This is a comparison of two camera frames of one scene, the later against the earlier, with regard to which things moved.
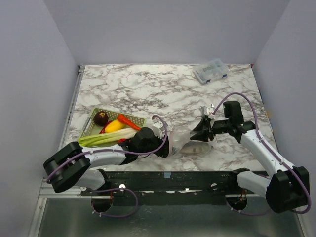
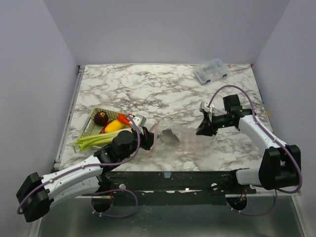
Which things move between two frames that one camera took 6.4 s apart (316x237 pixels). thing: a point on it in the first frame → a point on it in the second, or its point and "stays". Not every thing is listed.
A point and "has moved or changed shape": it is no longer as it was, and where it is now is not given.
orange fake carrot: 121,117 stays
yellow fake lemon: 114,125 stays
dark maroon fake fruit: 100,118 stays
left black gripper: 164,152 → 147,138
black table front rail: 152,188 stays
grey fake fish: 195,148 → 167,137
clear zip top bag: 179,143 has moved or changed shape
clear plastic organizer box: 210,71 stays
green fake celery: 106,138 stays
